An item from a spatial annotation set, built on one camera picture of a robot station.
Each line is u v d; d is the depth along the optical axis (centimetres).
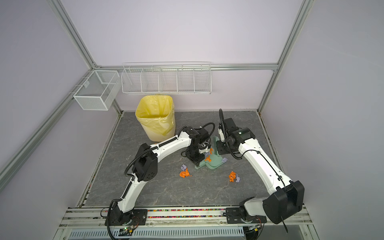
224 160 91
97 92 99
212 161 92
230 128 60
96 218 75
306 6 70
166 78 100
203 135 74
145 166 54
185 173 87
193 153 76
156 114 102
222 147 69
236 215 74
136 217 74
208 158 93
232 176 85
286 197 39
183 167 89
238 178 85
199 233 158
